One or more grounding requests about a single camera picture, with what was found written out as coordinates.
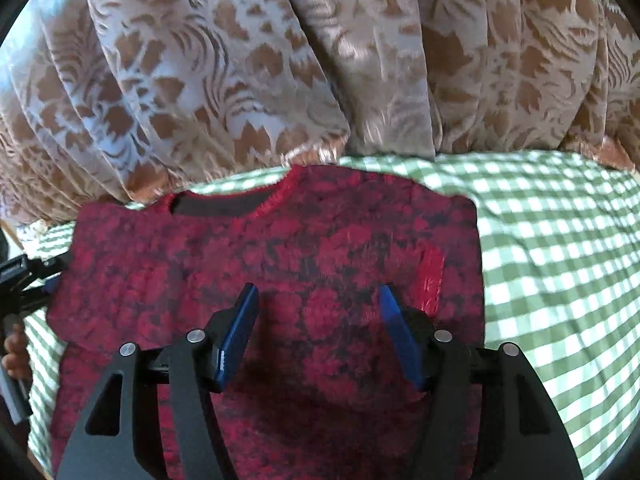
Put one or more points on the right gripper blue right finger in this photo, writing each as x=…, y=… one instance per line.
x=411, y=332

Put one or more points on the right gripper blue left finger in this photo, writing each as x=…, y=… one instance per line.
x=229, y=331

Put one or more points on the red black patterned sweater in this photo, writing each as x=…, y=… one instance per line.
x=320, y=393

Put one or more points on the person's left hand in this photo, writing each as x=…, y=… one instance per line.
x=16, y=360

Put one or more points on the brown floral curtain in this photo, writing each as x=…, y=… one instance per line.
x=128, y=100

